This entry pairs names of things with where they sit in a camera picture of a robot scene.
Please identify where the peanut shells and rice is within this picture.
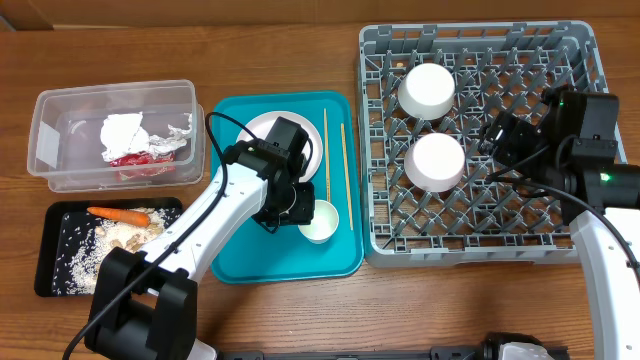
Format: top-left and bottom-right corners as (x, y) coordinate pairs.
(51, 207), (181, 297)

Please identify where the orange carrot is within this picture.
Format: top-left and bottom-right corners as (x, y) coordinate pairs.
(87, 207), (151, 227)

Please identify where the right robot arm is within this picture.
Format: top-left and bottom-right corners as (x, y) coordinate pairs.
(479, 85), (639, 359)

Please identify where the wooden chopstick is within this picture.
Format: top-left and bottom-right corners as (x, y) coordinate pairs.
(340, 123), (354, 231)
(323, 108), (331, 202)

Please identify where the aluminium foil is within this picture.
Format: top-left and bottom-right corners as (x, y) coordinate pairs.
(147, 115), (193, 157)

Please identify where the right wooden chopstick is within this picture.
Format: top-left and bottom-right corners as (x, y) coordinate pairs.
(340, 123), (354, 231)

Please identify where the large pink plate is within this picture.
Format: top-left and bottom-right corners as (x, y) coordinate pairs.
(224, 111), (323, 190)

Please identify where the black plastic tray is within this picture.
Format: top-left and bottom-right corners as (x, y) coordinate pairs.
(34, 197), (183, 297)

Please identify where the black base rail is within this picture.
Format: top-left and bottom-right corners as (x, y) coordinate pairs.
(218, 332), (571, 360)

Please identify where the white cup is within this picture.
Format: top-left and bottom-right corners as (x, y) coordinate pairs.
(298, 200), (340, 244)

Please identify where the red snack wrapper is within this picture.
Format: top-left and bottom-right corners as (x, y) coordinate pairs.
(109, 152), (175, 181)

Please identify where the white napkin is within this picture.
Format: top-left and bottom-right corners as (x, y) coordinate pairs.
(100, 112), (149, 162)

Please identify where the teal serving tray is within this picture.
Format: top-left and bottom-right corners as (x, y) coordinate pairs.
(211, 91), (364, 284)

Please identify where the left wooden chopstick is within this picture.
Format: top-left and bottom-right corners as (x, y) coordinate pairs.
(323, 108), (331, 202)

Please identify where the clear plastic bin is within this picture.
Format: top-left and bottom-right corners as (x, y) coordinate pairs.
(27, 80), (205, 193)

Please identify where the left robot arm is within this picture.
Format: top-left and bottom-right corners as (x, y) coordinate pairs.
(68, 117), (315, 359)

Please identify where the white bowl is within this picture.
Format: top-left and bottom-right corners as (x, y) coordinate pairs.
(398, 63), (455, 120)

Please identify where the grey dish rack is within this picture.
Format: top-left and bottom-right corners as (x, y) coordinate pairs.
(358, 21), (610, 267)

